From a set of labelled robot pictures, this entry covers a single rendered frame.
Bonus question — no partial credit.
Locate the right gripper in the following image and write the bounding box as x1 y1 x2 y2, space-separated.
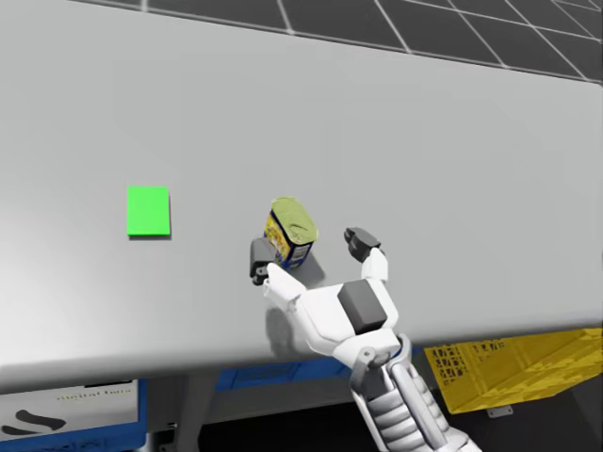
249 226 412 374

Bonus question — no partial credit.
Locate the yellow and blue rectangular can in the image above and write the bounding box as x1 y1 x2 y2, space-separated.
263 196 320 271

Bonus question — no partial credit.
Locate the blue box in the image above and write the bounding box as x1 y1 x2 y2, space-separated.
214 358 353 393

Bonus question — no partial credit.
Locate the green pad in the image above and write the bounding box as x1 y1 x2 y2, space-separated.
126 186 172 238

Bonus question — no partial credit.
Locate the yellow box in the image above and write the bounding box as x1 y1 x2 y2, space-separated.
422 327 603 416

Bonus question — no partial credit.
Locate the white box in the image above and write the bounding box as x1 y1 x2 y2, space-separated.
0 378 148 452

